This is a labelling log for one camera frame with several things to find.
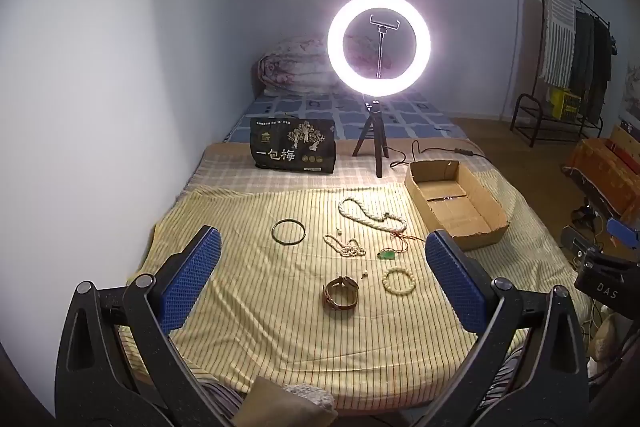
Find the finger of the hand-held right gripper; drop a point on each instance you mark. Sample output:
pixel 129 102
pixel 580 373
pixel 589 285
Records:
pixel 624 231
pixel 576 241

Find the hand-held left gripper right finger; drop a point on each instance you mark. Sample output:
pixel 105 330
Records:
pixel 452 277

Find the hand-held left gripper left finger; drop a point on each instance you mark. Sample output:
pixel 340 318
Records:
pixel 195 267

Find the cardboard box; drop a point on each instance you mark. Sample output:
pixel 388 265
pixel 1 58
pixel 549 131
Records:
pixel 470 224

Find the dark green bangle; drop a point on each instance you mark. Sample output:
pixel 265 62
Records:
pixel 274 232

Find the brown leather wristwatch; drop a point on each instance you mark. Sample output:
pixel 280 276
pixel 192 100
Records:
pixel 345 302

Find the beige cloth bundle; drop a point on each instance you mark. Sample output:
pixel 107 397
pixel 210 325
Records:
pixel 605 337

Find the orange box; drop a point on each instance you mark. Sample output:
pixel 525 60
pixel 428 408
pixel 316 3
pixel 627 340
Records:
pixel 607 172

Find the yellow striped cloth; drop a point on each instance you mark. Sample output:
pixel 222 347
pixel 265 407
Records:
pixel 260 307

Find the beige plaid blanket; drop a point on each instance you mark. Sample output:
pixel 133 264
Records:
pixel 225 172

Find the striped dark cloth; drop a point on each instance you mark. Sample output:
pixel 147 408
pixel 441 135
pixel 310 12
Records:
pixel 215 402

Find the yellow crate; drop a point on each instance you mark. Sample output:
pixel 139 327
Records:
pixel 565 104

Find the black clothes rack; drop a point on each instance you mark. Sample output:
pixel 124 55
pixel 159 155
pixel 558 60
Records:
pixel 525 112

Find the black snack bag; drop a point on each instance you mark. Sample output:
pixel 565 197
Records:
pixel 292 149

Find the beige cushion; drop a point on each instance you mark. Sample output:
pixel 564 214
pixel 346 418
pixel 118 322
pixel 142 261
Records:
pixel 265 407

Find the white knit cloth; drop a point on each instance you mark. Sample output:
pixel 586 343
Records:
pixel 310 397

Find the dark hanging garment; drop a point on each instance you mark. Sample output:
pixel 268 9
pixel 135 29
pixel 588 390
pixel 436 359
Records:
pixel 602 52
pixel 582 62

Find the white striped towel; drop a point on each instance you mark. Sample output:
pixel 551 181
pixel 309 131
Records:
pixel 557 37

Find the rolled floral quilt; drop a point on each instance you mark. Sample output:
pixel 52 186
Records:
pixel 290 67

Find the black phone holder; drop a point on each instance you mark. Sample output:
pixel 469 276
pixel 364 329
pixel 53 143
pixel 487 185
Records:
pixel 380 42

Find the wall poster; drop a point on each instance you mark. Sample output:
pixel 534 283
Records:
pixel 632 92

